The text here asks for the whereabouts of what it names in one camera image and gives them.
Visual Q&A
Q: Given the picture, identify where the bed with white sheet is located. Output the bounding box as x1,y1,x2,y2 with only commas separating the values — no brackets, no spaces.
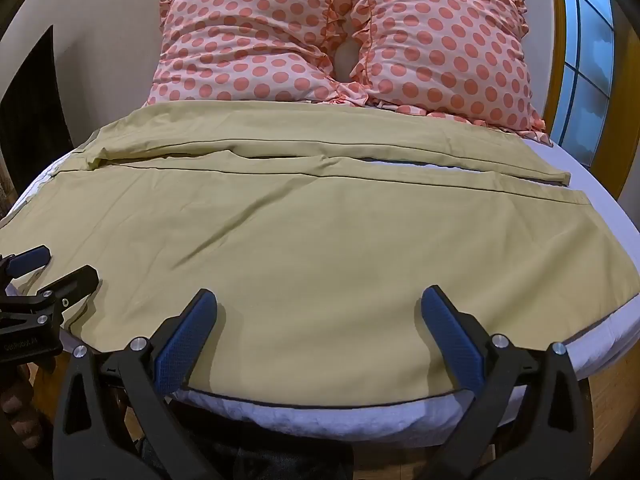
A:
0,105,640,436

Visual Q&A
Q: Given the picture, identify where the dark furniture panel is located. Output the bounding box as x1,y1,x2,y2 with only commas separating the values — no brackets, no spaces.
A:
0,25,77,197

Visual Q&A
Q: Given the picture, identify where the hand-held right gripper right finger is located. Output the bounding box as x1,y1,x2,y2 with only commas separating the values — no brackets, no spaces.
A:
420,285,596,480

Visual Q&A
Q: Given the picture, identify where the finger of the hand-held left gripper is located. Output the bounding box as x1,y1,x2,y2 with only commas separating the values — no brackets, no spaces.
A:
0,245,52,287
0,265,100,334

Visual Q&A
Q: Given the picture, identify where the person's dark clothing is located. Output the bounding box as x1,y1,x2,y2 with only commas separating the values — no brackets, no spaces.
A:
139,432,353,480

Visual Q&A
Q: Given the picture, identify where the pink polka dot ruffled pillow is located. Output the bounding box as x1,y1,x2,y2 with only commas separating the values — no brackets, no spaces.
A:
144,0,351,108
334,0,547,147

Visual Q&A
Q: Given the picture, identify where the person's left hand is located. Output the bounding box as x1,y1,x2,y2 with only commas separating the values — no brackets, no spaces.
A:
0,367,35,443

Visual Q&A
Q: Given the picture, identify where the yellow framed window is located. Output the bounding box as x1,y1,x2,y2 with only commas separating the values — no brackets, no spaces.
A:
459,0,640,201

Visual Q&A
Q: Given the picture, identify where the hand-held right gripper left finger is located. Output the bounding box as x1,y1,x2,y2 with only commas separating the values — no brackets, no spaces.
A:
52,287,221,480

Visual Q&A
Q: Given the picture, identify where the olive yellow bed sheet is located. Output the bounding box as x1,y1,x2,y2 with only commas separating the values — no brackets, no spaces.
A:
0,100,640,397

